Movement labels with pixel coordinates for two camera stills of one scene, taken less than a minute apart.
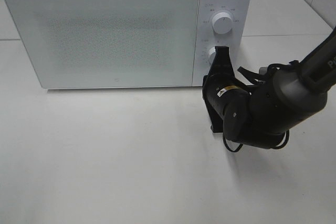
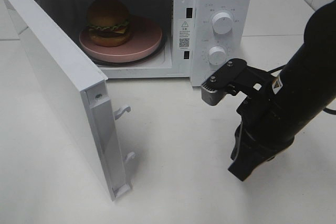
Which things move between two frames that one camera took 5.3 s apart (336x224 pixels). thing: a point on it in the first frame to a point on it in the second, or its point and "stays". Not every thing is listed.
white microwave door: x=94 y=37 to x=80 y=88
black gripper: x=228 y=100 to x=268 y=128
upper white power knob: x=222 y=23 stays
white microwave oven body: x=128 y=30 stays
